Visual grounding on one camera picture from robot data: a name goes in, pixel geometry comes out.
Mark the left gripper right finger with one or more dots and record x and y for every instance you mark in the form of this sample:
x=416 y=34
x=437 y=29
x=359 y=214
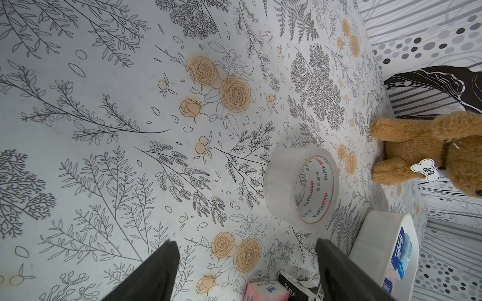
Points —
x=341 y=279

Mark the brown plush dog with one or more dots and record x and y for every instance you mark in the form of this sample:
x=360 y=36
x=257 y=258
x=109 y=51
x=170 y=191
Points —
x=452 y=141

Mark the white storage box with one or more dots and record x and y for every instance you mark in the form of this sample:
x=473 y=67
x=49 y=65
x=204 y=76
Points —
x=375 y=244

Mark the blue Tempo tissue pack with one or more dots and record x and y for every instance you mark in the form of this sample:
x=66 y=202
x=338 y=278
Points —
x=395 y=258

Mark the black tissue pack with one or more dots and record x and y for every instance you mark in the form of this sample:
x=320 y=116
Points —
x=297 y=291

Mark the light blue tissue pack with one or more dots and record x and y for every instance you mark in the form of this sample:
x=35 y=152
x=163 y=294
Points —
x=404 y=260

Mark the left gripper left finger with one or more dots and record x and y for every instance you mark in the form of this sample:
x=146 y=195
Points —
x=154 y=279

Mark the clear tape roll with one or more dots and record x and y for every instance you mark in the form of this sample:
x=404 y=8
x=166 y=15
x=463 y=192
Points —
x=301 y=187

